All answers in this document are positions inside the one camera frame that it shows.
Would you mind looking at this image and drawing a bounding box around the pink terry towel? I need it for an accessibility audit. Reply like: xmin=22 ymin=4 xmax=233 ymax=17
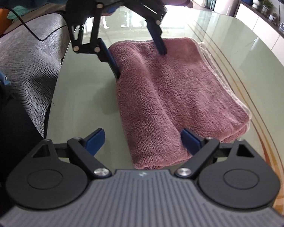
xmin=109 ymin=37 xmax=252 ymax=170

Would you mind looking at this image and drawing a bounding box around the grey upholstered chair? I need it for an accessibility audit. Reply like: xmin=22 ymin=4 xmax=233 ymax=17
xmin=0 ymin=13 xmax=70 ymax=134

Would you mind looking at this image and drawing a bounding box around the white low tv cabinet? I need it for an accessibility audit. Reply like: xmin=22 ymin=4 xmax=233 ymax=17
xmin=234 ymin=1 xmax=284 ymax=67

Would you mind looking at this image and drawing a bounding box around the black cable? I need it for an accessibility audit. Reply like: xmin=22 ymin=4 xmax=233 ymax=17
xmin=3 ymin=6 xmax=69 ymax=42

